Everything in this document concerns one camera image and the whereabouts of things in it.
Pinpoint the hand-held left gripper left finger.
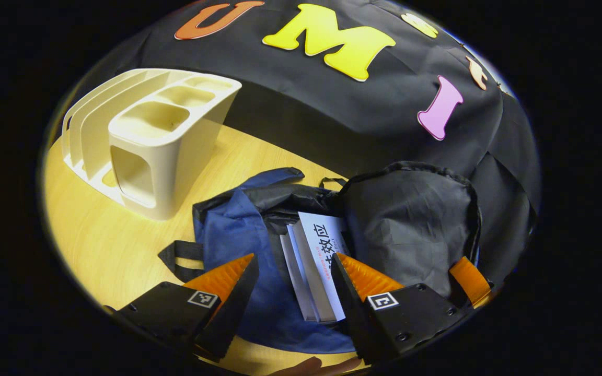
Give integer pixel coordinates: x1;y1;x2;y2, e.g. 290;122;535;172
103;253;260;364

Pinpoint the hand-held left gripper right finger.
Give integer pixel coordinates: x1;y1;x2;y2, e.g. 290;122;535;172
330;252;474;367

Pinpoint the grey book with black print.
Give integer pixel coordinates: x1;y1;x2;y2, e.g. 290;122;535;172
293;211;353;322

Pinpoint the blue schoolbag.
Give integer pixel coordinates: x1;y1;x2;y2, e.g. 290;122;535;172
158;161;485;355

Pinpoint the white plastic bookshelf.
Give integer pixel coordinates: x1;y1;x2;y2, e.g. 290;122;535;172
61;68;243;221

